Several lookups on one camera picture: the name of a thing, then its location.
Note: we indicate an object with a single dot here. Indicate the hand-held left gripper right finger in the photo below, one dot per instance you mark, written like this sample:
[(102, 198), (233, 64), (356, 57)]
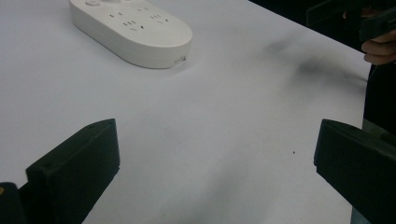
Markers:
[(358, 165)]

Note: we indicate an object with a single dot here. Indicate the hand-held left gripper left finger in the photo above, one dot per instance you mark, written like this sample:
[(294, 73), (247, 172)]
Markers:
[(77, 165)]

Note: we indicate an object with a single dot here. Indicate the white power strip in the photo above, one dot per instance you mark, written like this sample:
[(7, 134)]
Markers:
[(137, 31)]

